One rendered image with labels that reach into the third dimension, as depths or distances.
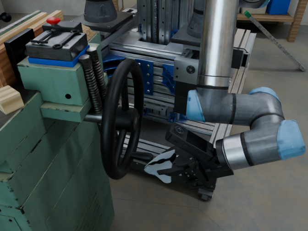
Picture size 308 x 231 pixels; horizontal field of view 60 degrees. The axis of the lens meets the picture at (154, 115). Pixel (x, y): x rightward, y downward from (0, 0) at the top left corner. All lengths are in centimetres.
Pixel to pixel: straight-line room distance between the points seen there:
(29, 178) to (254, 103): 53
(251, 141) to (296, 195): 112
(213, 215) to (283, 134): 95
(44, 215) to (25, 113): 28
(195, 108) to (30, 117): 36
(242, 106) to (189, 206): 92
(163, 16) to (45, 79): 75
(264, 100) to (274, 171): 112
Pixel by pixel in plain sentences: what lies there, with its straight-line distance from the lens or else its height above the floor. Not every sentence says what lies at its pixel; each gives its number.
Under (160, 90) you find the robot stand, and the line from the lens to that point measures 126.
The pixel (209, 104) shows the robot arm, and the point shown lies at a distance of 62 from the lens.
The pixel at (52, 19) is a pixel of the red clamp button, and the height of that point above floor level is 102.
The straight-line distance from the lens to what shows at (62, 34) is 64.
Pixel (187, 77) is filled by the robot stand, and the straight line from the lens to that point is 103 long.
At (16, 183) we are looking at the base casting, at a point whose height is 77.
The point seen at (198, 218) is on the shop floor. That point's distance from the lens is 144.
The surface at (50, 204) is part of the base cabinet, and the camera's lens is 77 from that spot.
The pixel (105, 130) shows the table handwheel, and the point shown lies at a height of 88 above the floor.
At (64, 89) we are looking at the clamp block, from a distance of 60.
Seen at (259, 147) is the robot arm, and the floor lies 84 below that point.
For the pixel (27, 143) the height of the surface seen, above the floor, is 82.
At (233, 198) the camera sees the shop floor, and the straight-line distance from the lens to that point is 154.
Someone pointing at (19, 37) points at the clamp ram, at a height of 99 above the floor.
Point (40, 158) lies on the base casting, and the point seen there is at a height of 76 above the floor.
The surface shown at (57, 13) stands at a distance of 101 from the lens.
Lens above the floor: 121
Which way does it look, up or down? 38 degrees down
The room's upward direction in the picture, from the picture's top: straight up
